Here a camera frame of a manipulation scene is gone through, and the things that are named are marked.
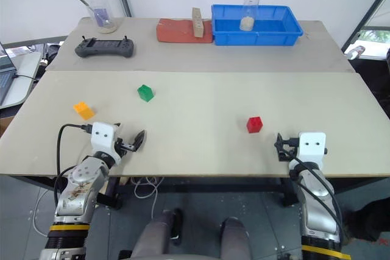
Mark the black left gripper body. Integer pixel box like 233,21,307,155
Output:
114,138,135,153

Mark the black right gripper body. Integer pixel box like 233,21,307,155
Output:
282,138,300,162

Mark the red cube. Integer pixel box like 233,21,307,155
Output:
246,116,264,134

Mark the yellow toy block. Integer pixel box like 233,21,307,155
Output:
73,101,96,121

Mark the green cube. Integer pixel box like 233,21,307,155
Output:
137,83,155,102

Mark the dark grey handheld controller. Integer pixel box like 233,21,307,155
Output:
74,35,137,59

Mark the round beige coaster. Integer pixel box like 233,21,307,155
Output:
97,23,118,34

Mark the black bulky floor object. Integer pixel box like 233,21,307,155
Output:
343,200,390,242

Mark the blue plastic bin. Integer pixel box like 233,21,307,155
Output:
211,4,304,47

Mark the white side table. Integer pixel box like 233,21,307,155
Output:
0,51,43,110

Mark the red brick slab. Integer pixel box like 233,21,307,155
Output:
155,18,214,44

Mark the clear beaker with purple print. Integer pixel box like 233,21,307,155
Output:
86,0,116,29

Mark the grey laptop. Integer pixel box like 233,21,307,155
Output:
0,40,16,106

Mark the clear beaker with sand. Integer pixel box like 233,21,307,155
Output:
239,0,262,32

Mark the beige wooden block with holes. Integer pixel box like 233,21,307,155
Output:
191,7,205,39

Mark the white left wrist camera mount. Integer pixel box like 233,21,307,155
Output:
90,121,122,167

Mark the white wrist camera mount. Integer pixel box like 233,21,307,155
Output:
90,121,122,167
296,132,328,170

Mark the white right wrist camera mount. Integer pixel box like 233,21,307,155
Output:
296,132,328,170

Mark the white cable under table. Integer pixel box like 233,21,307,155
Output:
130,176,165,221

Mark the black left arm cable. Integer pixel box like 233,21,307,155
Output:
53,123,93,212

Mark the thin white floor cable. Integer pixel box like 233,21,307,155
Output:
31,188,51,239

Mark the black slanted window frame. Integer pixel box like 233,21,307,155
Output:
340,0,390,54

